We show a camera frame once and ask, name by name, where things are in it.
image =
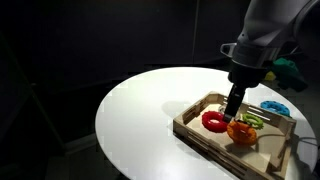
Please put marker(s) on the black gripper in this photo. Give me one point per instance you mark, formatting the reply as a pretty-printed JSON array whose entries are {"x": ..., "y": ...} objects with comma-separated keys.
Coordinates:
[{"x": 247, "y": 75}]

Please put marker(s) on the wooden slatted tray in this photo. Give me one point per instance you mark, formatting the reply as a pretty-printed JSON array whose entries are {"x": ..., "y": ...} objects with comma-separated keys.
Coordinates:
[{"x": 253, "y": 156}]

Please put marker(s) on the teal green object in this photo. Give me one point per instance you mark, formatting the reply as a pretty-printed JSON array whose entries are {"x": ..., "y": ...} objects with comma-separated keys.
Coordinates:
[{"x": 288, "y": 73}]

